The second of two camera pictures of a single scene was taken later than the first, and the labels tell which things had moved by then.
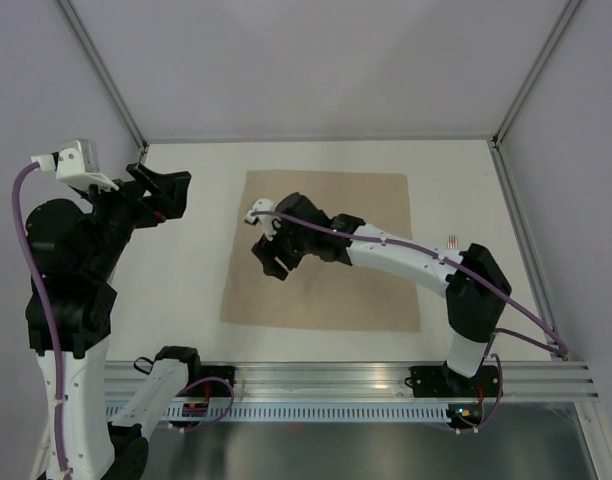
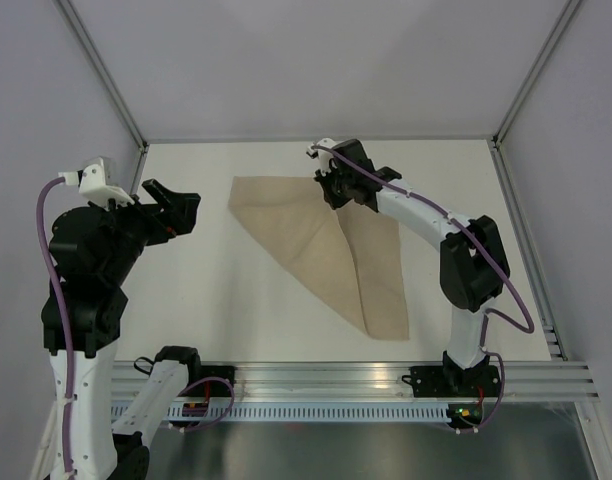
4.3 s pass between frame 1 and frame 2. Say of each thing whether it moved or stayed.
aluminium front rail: stayed
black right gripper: moved
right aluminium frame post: stayed
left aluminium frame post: stayed
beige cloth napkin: moved
